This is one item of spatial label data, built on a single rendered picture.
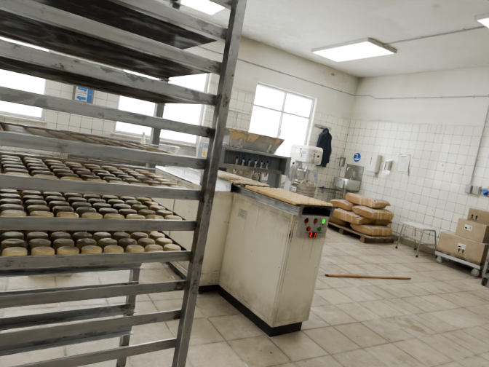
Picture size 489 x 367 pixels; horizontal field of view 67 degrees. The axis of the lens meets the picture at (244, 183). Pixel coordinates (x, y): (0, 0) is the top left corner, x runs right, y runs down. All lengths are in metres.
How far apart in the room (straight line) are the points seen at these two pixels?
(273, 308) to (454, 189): 4.64
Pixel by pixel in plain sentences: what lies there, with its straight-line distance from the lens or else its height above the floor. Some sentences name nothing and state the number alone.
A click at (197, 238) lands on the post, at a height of 0.93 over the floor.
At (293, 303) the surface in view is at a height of 0.24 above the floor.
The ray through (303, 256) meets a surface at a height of 0.56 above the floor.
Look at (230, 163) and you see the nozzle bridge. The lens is 2.89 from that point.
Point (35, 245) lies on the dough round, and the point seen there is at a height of 0.88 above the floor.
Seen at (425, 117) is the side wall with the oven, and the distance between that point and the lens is 7.11.
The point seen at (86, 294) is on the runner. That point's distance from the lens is 1.04.
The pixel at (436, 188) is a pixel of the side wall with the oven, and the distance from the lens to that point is 6.77.
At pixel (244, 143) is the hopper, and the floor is 1.23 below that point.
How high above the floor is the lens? 1.22
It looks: 6 degrees down
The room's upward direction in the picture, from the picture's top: 10 degrees clockwise
